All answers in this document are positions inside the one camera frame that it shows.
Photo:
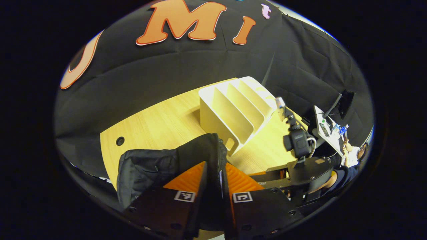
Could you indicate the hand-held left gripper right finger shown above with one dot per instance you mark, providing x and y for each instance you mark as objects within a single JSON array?
[{"x": 227, "y": 213}]

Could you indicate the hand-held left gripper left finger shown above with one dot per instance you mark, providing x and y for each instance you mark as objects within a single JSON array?
[{"x": 199, "y": 206}]

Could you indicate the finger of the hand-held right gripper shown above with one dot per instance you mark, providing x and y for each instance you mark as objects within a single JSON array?
[{"x": 272, "y": 180}]

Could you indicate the black schoolbag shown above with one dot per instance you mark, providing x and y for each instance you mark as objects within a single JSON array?
[{"x": 146, "y": 166}]

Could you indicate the white bookshelf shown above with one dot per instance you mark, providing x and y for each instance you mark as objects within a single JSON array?
[{"x": 217, "y": 113}]

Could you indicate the white side desk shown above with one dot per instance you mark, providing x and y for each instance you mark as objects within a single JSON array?
[{"x": 328, "y": 133}]

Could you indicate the blue bottle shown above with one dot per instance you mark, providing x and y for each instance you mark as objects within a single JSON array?
[{"x": 343, "y": 129}]

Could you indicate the black monitor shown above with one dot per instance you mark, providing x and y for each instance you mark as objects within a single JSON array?
[{"x": 345, "y": 103}]

